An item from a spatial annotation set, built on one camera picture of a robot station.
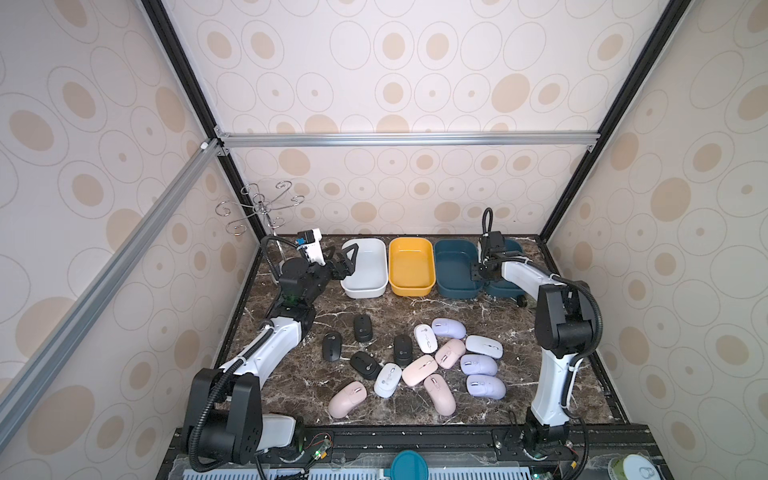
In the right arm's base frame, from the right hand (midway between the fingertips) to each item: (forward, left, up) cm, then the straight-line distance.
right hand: (492, 271), depth 103 cm
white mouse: (-25, +24, -2) cm, 34 cm away
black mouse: (-23, +43, -2) cm, 48 cm away
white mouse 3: (-38, +34, -2) cm, 51 cm away
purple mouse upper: (-21, +17, -2) cm, 27 cm away
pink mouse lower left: (-43, +44, -2) cm, 62 cm away
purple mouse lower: (-38, +7, -2) cm, 39 cm away
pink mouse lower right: (-41, +20, -3) cm, 46 cm away
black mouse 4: (-34, +41, -2) cm, 53 cm away
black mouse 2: (-29, +51, -3) cm, 59 cm away
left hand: (-13, +43, +25) cm, 51 cm away
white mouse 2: (-26, +6, -4) cm, 27 cm away
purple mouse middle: (-33, +10, -2) cm, 34 cm away
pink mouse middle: (-34, +25, -4) cm, 43 cm away
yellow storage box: (+3, +28, -1) cm, 28 cm away
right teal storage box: (-8, -1, +1) cm, 8 cm away
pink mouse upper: (-30, +17, -1) cm, 34 cm away
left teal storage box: (+7, +12, -4) cm, 15 cm away
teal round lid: (-58, +28, +3) cm, 64 cm away
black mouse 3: (-29, +30, -2) cm, 42 cm away
